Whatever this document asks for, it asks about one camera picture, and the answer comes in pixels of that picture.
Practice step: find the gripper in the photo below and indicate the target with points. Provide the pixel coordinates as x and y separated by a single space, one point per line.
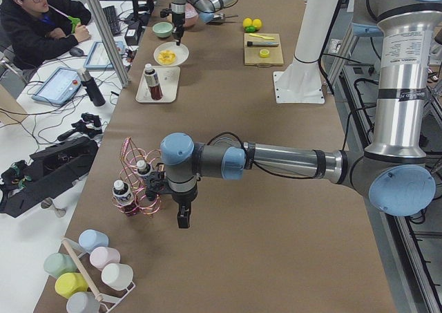
183 198
178 19

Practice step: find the white plate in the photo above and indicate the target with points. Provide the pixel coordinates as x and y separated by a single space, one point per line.
182 52

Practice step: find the twisted glazed donut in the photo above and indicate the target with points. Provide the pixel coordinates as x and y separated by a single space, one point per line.
166 57

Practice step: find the cream rabbit tray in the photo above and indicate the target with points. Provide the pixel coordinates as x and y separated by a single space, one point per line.
168 79

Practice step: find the dark drink bottle on tray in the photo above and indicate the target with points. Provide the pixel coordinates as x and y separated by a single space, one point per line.
152 81

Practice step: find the mint green bowl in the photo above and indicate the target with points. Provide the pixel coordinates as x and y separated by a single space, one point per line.
162 29

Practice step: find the pink bowl with ice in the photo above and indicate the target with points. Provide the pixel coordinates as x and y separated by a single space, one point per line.
191 16

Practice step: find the metal ice scoop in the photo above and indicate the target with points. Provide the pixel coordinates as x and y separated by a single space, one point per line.
220 18

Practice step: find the bottle in rack upper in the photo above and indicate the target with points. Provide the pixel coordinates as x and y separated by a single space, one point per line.
143 171

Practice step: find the bottle in rack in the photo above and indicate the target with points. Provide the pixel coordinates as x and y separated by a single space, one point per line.
124 198
143 171

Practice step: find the bottle in rack lower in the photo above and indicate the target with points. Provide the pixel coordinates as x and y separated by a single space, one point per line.
124 198

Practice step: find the yellow lemon upper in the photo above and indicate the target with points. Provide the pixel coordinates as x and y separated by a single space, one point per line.
247 22

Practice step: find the yellow lemon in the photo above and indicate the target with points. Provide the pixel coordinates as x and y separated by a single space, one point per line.
247 22
257 24

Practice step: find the green lime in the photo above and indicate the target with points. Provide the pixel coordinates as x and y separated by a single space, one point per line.
250 29

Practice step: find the black keyboard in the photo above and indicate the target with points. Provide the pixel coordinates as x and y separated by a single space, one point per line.
112 20

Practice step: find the steel cylinder black cap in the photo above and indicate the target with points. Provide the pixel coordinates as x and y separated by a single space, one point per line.
262 44

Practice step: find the yellow plastic knife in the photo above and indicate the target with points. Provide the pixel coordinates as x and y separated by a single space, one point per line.
261 36

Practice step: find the wooden cutting board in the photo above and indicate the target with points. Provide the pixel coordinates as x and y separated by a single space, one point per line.
251 54

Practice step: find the yellow lemon lower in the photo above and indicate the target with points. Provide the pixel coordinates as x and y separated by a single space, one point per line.
257 24

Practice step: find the teach pendant far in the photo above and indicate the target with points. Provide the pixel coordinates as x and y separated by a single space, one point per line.
97 58

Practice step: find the teach pendant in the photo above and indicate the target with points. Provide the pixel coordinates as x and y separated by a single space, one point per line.
59 88
97 58

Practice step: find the half lemon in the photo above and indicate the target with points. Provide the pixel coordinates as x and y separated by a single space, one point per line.
264 53

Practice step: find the white cup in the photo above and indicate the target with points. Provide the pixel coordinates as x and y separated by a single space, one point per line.
118 276

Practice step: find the pink cup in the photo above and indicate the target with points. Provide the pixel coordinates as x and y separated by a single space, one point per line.
102 256

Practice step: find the blue cup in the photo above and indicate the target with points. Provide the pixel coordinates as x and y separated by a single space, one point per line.
91 239

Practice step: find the computer mouse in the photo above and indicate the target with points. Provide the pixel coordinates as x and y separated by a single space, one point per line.
76 52

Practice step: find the black thermos bottle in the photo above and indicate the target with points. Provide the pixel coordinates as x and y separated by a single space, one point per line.
89 83

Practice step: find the white cup rack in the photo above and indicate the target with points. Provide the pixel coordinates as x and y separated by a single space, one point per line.
108 297

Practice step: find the teach pendant near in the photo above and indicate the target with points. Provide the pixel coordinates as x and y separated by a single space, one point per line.
59 88

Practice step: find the yellow cup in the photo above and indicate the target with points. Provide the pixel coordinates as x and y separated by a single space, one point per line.
70 283

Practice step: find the grey cup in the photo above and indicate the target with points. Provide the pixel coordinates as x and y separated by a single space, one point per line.
82 302

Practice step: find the mint cup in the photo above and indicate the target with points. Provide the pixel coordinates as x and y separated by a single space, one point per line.
57 264

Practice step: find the seated person in black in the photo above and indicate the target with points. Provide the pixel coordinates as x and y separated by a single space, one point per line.
40 30

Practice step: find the black equipment case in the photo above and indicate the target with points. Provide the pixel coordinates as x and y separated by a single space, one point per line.
51 172

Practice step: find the copper wire bottle rack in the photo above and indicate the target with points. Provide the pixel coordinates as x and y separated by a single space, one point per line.
129 155

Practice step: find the aluminium frame post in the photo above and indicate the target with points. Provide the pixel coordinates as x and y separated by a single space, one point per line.
108 41

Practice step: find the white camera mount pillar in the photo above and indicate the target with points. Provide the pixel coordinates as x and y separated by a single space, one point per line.
301 81

